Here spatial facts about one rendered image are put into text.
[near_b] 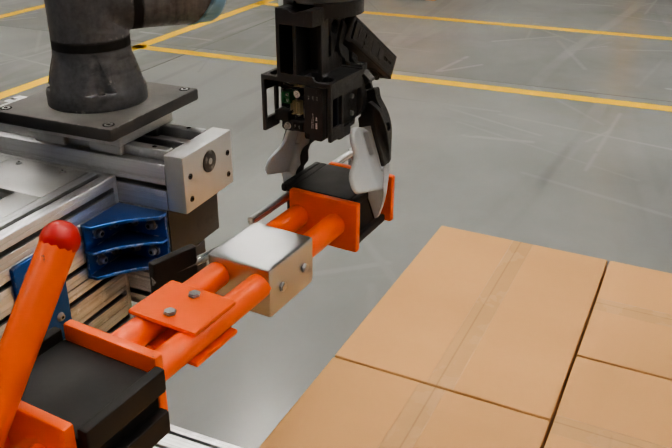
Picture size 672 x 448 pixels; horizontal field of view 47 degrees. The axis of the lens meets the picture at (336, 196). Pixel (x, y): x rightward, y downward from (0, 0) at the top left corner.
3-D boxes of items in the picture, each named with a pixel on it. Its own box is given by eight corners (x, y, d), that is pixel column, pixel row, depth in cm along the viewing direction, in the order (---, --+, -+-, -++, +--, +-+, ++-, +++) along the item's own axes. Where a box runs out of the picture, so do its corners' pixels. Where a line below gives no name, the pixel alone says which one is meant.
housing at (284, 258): (274, 320, 64) (272, 272, 62) (207, 298, 67) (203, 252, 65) (316, 281, 69) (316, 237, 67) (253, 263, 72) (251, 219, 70)
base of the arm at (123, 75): (25, 106, 118) (14, 41, 114) (91, 80, 131) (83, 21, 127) (106, 118, 112) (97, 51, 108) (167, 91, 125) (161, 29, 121)
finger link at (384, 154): (354, 173, 74) (323, 87, 72) (362, 167, 75) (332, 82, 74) (396, 164, 71) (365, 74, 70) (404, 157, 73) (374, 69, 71)
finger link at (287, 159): (242, 198, 77) (268, 121, 72) (274, 177, 81) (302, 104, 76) (267, 215, 76) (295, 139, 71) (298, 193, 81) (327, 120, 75)
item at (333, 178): (356, 253, 73) (357, 205, 71) (289, 235, 76) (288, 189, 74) (393, 219, 80) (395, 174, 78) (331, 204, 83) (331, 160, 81)
